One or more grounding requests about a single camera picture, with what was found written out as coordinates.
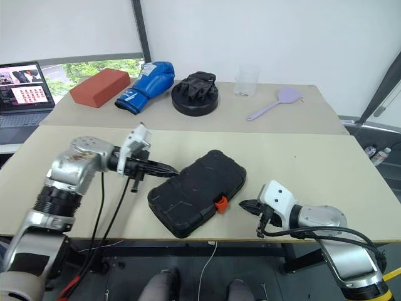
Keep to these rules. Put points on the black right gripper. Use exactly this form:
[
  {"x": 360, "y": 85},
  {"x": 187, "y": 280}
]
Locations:
[{"x": 267, "y": 216}]

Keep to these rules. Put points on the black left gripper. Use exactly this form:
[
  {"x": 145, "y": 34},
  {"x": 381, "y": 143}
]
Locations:
[{"x": 138, "y": 169}]

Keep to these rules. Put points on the black tool case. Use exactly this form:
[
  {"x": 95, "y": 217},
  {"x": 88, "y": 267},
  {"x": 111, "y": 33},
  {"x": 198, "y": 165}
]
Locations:
[{"x": 197, "y": 194}]

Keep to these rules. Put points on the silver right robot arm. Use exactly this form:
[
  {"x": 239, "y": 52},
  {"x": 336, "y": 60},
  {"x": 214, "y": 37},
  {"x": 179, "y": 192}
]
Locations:
[{"x": 326, "y": 216}]

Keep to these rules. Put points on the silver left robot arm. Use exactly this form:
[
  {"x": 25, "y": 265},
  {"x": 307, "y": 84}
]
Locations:
[{"x": 78, "y": 163}]

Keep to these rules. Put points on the black round disc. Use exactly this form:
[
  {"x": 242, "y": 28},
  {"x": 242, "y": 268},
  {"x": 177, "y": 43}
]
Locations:
[{"x": 194, "y": 108}]

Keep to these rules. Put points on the grey rounded shape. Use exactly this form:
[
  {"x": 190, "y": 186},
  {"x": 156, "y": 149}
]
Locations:
[
  {"x": 242, "y": 291},
  {"x": 159, "y": 287}
]

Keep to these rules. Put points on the blue boxing glove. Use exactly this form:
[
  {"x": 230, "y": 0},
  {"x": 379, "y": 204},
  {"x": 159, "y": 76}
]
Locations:
[{"x": 150, "y": 83}]

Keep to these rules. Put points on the black fabric glove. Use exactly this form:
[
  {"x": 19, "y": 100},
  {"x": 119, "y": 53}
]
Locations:
[{"x": 199, "y": 84}]

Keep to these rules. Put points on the red foam brick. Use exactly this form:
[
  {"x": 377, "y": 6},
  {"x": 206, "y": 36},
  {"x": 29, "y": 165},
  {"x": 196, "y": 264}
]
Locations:
[{"x": 98, "y": 86}]

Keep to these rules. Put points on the purple silicone spatula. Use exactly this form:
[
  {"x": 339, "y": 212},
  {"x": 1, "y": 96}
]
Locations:
[{"x": 289, "y": 95}]

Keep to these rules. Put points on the clear plastic cup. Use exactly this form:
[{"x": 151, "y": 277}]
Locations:
[{"x": 247, "y": 80}]

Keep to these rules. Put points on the plastic bottle red label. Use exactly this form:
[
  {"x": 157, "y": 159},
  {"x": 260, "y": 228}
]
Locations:
[{"x": 383, "y": 156}]

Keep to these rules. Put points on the open laptop computer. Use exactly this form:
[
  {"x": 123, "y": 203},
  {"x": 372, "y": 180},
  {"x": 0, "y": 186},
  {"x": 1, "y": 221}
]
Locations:
[{"x": 22, "y": 91}]

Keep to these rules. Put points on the black diagonal metal strut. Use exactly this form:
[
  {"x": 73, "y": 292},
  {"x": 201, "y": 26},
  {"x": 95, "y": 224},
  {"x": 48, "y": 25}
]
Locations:
[{"x": 383, "y": 84}]

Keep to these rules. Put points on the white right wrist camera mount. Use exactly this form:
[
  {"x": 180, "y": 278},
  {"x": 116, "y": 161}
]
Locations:
[{"x": 279, "y": 194}]

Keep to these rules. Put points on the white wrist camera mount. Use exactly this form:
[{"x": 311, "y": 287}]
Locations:
[
  {"x": 279, "y": 194},
  {"x": 139, "y": 135}
]

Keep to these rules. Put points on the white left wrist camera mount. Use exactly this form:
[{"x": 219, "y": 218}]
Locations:
[{"x": 139, "y": 135}]

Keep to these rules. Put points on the black metal table frame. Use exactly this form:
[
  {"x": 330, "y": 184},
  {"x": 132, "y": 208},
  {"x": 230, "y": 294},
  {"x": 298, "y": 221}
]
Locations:
[{"x": 156, "y": 249}]

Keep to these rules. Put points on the grey window frame post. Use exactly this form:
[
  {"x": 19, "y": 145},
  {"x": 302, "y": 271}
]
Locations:
[{"x": 141, "y": 31}]

